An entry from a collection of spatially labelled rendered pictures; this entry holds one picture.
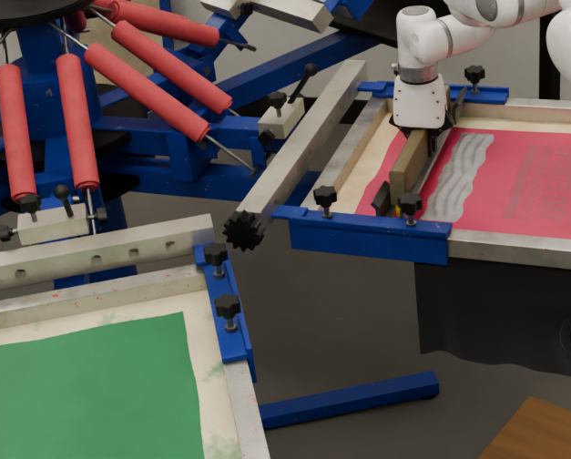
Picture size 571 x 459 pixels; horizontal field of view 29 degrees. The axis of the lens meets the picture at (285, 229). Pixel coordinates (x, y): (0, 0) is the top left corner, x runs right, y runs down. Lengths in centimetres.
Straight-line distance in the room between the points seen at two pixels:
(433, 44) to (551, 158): 42
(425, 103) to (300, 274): 162
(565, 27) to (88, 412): 92
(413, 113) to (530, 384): 123
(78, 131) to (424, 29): 71
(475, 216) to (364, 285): 153
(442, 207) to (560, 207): 22
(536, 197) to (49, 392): 98
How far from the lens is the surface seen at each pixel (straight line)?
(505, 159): 232
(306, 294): 361
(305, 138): 227
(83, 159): 222
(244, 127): 234
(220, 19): 276
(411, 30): 208
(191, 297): 198
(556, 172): 227
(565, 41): 158
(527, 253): 198
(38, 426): 179
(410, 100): 219
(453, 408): 314
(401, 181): 209
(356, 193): 223
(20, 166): 224
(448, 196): 218
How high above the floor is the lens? 207
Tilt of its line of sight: 32 degrees down
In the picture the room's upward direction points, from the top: 7 degrees counter-clockwise
